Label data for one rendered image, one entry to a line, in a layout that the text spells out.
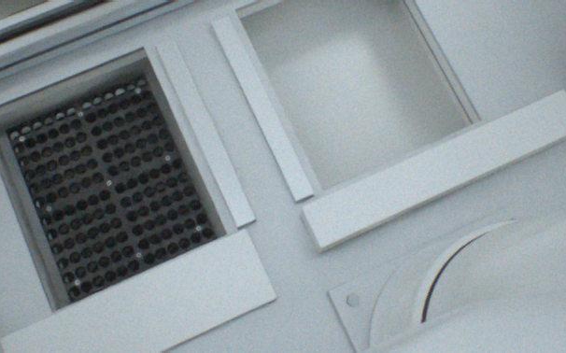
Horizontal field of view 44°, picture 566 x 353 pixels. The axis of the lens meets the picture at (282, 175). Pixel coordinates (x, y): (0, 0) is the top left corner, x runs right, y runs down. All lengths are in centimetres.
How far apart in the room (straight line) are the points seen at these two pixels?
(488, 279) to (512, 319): 24
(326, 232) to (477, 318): 52
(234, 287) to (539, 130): 37
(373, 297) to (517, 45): 35
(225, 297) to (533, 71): 44
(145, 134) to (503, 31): 44
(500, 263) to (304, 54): 57
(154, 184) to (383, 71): 34
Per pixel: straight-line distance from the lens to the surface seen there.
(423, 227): 79
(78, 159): 86
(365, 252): 77
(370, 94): 95
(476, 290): 47
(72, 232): 84
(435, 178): 76
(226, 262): 75
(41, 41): 83
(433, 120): 95
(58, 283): 90
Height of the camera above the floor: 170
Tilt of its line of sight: 75 degrees down
